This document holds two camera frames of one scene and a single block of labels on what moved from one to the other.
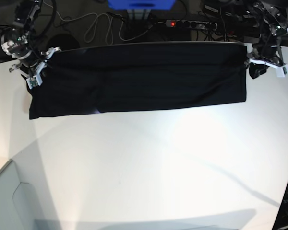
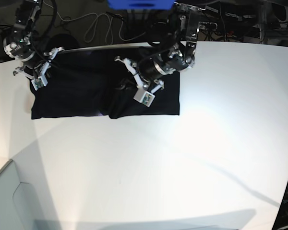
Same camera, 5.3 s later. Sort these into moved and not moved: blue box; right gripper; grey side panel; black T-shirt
Moved: right gripper; black T-shirt
Not moved: grey side panel; blue box
